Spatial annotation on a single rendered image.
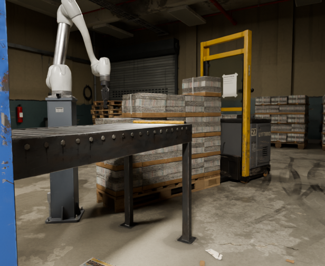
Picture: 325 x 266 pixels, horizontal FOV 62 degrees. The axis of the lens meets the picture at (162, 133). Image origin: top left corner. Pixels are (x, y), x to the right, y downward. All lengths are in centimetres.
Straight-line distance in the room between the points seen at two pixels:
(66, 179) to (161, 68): 842
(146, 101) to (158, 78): 786
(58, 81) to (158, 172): 125
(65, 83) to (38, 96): 760
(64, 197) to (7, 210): 174
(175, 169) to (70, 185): 107
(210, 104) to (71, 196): 179
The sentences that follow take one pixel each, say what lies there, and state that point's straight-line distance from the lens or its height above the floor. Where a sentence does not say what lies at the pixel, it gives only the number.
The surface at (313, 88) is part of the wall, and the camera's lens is 890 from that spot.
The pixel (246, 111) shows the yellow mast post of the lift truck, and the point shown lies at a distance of 342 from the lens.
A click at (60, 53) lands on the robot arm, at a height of 139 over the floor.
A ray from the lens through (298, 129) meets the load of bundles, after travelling 726.
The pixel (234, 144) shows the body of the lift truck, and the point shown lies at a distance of 371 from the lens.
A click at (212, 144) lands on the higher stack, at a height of 51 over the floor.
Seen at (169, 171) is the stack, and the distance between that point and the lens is 279.
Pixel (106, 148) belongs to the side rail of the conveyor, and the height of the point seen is 73.
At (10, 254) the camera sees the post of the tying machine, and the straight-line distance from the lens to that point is 70.
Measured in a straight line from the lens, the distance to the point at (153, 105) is 257.
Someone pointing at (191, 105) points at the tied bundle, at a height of 96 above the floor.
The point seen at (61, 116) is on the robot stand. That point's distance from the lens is 230.
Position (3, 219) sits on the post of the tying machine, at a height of 66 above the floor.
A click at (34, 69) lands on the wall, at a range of 995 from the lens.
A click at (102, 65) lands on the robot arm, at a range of 252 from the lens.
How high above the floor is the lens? 87
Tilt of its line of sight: 4 degrees down
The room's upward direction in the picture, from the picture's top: straight up
